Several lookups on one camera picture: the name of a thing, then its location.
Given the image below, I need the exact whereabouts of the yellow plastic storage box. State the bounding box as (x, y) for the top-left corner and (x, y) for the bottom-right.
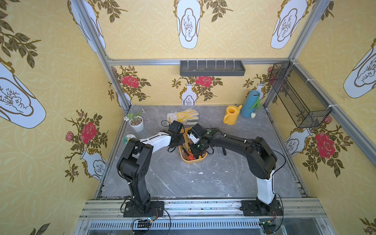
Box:
(179, 127), (208, 164)

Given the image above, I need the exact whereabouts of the black wire mesh basket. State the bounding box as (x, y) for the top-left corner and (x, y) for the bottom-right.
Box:
(269, 62), (332, 128)

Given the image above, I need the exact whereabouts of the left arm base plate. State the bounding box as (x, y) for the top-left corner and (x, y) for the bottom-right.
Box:
(121, 201), (165, 218)

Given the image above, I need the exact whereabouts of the grey wall shelf rack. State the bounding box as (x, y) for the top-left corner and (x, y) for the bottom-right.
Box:
(179, 59), (246, 77)

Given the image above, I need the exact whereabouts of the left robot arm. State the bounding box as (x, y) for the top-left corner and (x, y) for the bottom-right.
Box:
(117, 121), (185, 217)

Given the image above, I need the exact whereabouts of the green tape roll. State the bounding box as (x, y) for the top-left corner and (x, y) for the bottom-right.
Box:
(123, 134), (136, 145)

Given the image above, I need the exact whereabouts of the yellow watering can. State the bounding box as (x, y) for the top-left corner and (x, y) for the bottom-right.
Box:
(223, 105), (242, 125)

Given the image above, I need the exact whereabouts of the white potted succulent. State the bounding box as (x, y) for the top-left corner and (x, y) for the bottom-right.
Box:
(123, 112), (144, 132)

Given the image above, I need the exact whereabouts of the yellow white work glove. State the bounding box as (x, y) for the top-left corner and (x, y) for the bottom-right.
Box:
(166, 108), (199, 125)

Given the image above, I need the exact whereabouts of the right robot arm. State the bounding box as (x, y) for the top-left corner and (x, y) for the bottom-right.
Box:
(187, 124), (277, 206)

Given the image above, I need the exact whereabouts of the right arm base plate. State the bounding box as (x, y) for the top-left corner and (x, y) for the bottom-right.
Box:
(240, 199), (283, 216)

